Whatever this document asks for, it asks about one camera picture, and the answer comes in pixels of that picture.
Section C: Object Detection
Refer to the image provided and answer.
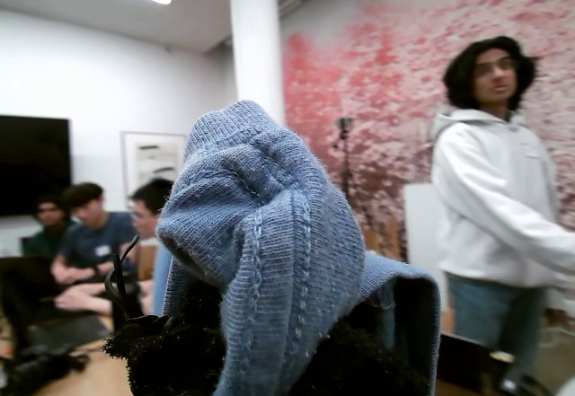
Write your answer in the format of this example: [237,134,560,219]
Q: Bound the black equipment pile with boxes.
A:
[0,341,91,396]

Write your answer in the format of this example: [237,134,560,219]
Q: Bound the white column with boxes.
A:
[227,0,288,130]

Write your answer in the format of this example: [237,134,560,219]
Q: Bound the blue printed T-shirt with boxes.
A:
[155,99,444,396]

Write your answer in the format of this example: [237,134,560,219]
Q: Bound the person with glasses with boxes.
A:
[128,178,176,298]

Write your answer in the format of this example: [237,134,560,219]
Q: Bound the black laptop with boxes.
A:
[0,254,113,356]

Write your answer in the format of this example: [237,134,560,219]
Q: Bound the framed wall picture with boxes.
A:
[119,130,188,211]

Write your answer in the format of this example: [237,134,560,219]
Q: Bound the black tripod stand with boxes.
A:
[332,116,360,235]

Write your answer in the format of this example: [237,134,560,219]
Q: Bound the person in green shirt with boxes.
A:
[22,193,77,262]

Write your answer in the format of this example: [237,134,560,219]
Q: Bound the black monitor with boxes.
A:
[438,330,516,396]

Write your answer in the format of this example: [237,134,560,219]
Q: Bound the person in dark blue shirt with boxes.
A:
[51,182,156,316]

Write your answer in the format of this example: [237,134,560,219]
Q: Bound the black wall television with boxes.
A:
[0,115,73,218]

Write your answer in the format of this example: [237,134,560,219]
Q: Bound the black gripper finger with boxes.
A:
[291,296,432,396]
[102,278,228,396]

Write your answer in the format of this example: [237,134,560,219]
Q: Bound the person in white hoodie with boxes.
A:
[430,35,575,382]

